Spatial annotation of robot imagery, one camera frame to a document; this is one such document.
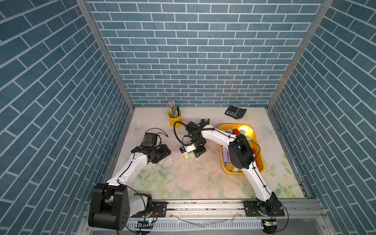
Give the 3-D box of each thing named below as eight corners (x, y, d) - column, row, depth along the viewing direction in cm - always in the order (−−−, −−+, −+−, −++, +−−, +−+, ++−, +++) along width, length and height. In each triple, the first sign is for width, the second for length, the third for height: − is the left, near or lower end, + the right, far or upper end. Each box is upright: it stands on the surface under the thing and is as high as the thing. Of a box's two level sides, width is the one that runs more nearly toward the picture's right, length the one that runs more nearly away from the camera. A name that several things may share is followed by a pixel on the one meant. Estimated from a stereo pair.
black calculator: (224, 114, 119) (225, 111, 116) (230, 106, 125) (231, 103, 123) (240, 121, 114) (241, 118, 112) (245, 112, 120) (246, 109, 118)
